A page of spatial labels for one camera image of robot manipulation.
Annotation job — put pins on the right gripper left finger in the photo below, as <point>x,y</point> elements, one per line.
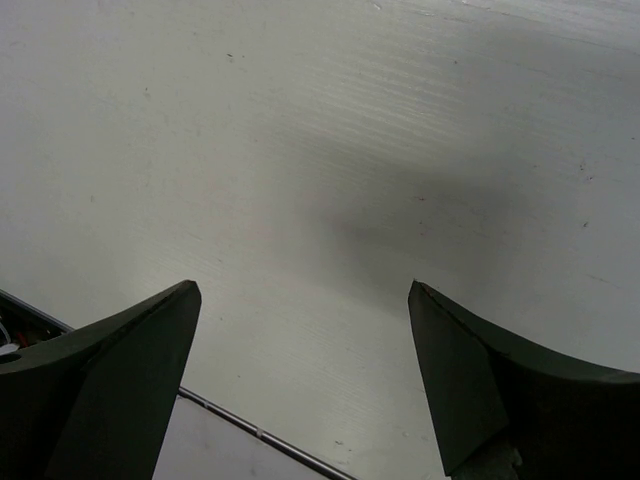
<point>95,403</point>

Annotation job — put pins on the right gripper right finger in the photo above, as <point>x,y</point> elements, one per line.
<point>504,407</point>

